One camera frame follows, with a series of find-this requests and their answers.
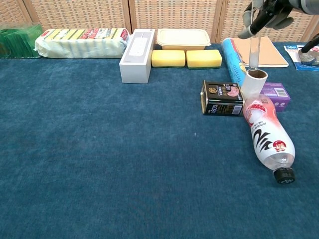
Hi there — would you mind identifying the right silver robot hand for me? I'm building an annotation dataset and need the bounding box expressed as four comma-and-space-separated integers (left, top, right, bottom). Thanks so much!
237, 0, 319, 53

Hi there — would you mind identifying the yellow sponge green base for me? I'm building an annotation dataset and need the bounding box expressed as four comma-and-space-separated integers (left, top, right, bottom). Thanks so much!
186, 49, 223, 70
151, 49, 186, 68

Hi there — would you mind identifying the black luncheon meat tin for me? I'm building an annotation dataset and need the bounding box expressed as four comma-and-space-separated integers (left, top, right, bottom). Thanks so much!
200, 80, 245, 117

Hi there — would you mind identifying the blue cling film roll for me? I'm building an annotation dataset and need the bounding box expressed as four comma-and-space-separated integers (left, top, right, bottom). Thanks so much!
221, 37, 247, 88

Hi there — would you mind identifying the tan spiral notebook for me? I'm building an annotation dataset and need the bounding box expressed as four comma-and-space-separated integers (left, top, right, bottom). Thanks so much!
232, 36, 289, 68

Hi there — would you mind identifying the blue correction tape blister pack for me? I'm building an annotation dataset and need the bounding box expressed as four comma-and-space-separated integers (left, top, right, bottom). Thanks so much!
284, 44, 319, 71

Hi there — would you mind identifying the purple cardboard box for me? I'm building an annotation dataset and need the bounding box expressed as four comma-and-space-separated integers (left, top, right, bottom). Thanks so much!
259, 82, 292, 113

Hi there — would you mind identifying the wrapped yellow sponge multipack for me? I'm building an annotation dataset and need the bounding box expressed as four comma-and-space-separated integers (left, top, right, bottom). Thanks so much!
34, 27, 130, 59

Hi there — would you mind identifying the green scouring pad pack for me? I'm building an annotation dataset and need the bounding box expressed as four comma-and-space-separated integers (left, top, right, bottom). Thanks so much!
0, 23, 43, 59

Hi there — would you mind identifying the beige lidded food container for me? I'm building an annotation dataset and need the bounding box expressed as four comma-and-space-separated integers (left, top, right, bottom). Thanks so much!
157, 28, 212, 52

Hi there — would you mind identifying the clear glass tube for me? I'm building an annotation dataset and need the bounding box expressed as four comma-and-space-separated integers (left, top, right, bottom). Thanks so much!
248, 0, 262, 71

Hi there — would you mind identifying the pink white plastic drink bottle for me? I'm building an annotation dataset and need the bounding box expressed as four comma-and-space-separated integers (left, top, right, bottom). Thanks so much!
242, 93, 297, 185

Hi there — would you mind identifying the white power strip box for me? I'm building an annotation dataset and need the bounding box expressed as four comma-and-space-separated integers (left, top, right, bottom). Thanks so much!
119, 28, 156, 84

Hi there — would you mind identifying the woven bamboo folding screen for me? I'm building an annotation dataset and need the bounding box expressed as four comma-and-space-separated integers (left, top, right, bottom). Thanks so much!
0, 0, 319, 43

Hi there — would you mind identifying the white cardboard tube roll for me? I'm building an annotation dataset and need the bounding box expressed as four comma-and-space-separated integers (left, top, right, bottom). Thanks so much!
240, 69, 269, 100

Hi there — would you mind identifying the blue velvet tablecloth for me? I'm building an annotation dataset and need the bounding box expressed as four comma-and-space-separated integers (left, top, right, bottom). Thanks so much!
0, 41, 319, 239

